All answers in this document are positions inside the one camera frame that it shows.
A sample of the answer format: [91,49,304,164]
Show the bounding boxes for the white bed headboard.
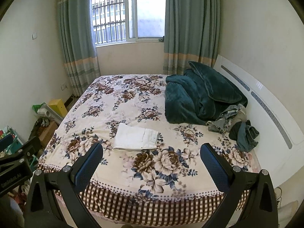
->
[214,55,303,187]

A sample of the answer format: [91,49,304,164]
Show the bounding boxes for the green plastic bag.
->
[32,103,44,114]

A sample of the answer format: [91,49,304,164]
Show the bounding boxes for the floral bed blanket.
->
[39,75,260,227]

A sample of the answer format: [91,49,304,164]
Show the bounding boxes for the window with metal bars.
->
[91,0,166,46]

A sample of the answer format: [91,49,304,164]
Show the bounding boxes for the yellow box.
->
[48,99,67,117]

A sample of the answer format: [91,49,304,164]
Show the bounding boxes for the grey crumpled jeans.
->
[207,104,247,133]

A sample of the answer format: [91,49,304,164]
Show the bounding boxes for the white wall switch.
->
[32,32,38,40]

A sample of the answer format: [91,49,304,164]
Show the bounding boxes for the dark teal crumpled garment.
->
[229,120,259,153]

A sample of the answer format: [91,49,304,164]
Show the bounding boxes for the white rolled pipe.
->
[37,104,63,125]

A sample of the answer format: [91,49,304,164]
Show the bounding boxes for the dark green plush blanket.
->
[165,61,248,125]

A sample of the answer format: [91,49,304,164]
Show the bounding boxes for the teal curtain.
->
[163,0,221,75]
[57,0,101,97]

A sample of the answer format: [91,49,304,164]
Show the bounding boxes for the left teal curtain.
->
[57,0,101,97]

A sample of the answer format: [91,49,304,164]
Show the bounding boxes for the brown cardboard box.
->
[28,118,58,148]

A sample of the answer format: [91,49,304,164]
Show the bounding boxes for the right teal curtain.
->
[163,0,221,75]

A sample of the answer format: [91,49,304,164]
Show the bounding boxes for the colourful clutter pile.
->
[1,126,38,171]

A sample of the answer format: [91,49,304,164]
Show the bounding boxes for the wall socket outlet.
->
[61,83,67,91]

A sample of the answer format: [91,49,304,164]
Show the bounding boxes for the white pants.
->
[113,123,159,151]

